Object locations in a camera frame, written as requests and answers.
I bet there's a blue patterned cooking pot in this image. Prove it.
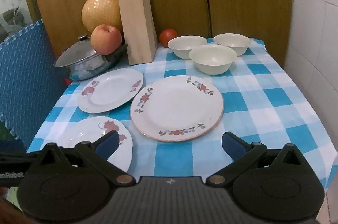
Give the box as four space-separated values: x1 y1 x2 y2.
53 43 128 81

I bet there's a red yellow apple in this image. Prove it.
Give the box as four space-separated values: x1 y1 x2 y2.
90 24 122 55

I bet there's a cream bowl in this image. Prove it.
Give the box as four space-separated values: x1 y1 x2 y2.
189 44 237 75
168 35 207 59
214 33 252 57

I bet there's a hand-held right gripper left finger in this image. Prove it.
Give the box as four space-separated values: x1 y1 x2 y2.
33 131 136 186

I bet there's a glass pot lid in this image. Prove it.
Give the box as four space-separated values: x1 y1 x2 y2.
54 34 106 67

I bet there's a person's left forearm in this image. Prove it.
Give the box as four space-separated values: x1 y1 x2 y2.
0 199 23 224

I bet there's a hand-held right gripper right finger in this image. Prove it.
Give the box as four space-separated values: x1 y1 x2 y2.
206 131 308 186

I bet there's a red tomato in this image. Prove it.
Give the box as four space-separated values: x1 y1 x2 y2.
159 29 178 48

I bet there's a large floral plate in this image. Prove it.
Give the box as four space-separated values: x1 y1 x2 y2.
130 75 224 142

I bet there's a yellow pomelo in net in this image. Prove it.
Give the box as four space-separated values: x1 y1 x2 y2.
81 0 124 34

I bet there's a blue white checkered tablecloth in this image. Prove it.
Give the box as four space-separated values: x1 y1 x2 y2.
26 38 338 189

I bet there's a blue foam mat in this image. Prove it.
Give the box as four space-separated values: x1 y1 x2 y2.
0 19 66 150

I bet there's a wooden knife block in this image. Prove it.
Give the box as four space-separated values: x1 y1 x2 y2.
118 0 159 66

